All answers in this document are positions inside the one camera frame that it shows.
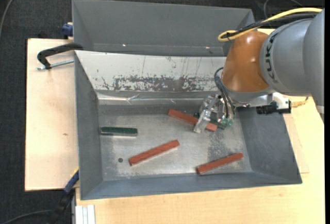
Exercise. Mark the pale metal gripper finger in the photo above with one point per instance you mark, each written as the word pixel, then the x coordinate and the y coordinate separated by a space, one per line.
pixel 201 123

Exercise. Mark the red-brown flat block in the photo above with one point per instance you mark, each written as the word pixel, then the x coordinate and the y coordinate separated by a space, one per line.
pixel 154 152
pixel 181 116
pixel 219 163

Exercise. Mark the grey metal bin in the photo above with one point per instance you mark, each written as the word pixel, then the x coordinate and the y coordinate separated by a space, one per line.
pixel 165 104

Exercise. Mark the dark green flat block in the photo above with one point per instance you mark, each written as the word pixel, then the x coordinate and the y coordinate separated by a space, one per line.
pixel 118 131

